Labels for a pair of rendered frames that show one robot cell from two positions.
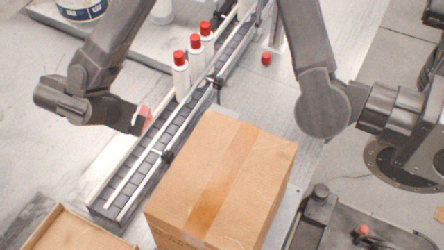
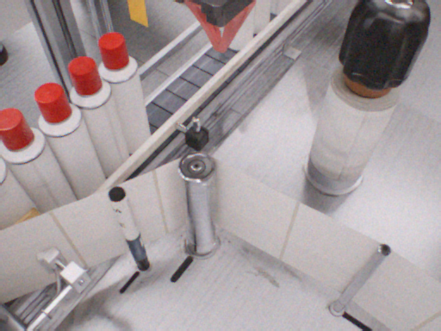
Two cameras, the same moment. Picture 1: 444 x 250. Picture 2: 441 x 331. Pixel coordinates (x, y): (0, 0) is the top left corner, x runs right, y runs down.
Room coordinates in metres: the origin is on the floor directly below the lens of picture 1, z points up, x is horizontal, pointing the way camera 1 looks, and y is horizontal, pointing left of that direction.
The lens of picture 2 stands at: (1.61, 0.10, 1.42)
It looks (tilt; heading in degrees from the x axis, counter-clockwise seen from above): 55 degrees down; 187
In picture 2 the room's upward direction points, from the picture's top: 1 degrees clockwise
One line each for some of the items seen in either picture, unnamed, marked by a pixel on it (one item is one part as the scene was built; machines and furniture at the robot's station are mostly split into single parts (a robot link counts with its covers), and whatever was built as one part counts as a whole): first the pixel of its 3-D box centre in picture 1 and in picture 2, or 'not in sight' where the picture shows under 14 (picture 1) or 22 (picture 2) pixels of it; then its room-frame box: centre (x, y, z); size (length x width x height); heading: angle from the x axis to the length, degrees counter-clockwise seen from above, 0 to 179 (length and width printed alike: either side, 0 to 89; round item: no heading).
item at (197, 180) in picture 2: not in sight; (199, 210); (1.37, 0.04, 0.97); 0.05 x 0.05 x 0.19
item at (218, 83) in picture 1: (212, 89); not in sight; (0.83, 0.03, 0.91); 0.07 x 0.03 x 0.16; 62
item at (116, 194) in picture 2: not in sight; (132, 234); (1.41, -0.03, 0.97); 0.02 x 0.02 x 0.19
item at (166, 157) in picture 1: (161, 162); not in sight; (0.57, 0.17, 0.91); 0.07 x 0.03 x 0.16; 62
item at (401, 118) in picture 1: (393, 114); not in sight; (0.34, -0.24, 1.45); 0.09 x 0.08 x 0.12; 154
